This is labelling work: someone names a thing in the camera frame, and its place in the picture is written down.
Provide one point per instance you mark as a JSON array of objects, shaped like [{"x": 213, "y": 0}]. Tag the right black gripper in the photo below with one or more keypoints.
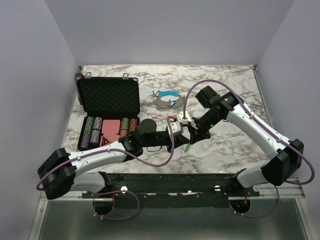
[{"x": 196, "y": 133}]

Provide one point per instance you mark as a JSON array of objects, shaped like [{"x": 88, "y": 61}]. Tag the blue silicone band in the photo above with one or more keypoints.
[{"x": 168, "y": 93}]

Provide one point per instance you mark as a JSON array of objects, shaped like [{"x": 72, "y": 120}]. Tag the green key tag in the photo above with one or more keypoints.
[{"x": 187, "y": 148}]

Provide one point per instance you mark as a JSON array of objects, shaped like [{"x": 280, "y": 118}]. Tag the blue carabiner clip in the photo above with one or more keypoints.
[{"x": 171, "y": 104}]

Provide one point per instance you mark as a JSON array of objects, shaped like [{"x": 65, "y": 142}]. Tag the grey lower chip stack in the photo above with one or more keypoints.
[{"x": 95, "y": 136}]

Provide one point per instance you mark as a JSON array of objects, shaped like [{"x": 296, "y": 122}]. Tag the aluminium frame rail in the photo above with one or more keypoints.
[{"x": 273, "y": 215}]

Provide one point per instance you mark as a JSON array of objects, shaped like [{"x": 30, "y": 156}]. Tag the black poker chip case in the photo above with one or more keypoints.
[{"x": 110, "y": 98}]

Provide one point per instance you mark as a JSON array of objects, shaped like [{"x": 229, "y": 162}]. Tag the purple poker chip stack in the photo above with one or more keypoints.
[{"x": 85, "y": 141}]

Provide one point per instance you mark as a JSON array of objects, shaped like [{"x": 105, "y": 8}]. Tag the pink playing card deck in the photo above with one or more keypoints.
[{"x": 110, "y": 126}]

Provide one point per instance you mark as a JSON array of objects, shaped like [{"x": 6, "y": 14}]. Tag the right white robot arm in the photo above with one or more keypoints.
[{"x": 283, "y": 153}]

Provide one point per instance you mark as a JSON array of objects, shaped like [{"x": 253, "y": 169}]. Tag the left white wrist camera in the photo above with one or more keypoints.
[{"x": 177, "y": 128}]

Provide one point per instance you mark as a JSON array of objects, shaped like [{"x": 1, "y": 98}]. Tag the black mounting base plate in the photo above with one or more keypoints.
[{"x": 170, "y": 190}]

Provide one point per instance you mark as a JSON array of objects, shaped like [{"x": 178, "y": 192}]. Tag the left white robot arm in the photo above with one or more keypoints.
[{"x": 65, "y": 172}]

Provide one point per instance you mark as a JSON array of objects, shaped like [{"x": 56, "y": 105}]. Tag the orange lower chip stack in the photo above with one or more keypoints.
[{"x": 123, "y": 133}]

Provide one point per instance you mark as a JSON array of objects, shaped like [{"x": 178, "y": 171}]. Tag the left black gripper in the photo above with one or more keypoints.
[{"x": 180, "y": 140}]

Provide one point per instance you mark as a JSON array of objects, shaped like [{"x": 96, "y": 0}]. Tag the green poker chip stack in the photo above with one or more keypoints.
[{"x": 88, "y": 126}]

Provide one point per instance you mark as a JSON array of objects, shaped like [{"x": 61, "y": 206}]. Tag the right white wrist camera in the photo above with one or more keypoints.
[{"x": 183, "y": 117}]

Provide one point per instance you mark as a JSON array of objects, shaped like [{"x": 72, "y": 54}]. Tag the grey poker chip stack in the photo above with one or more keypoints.
[{"x": 97, "y": 125}]

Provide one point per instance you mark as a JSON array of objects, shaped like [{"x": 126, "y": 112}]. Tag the green red chip stack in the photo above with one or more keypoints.
[{"x": 125, "y": 123}]

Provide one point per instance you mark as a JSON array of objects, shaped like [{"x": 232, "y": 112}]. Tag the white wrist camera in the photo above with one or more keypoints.
[
  {"x": 177, "y": 128},
  {"x": 183, "y": 117}
]

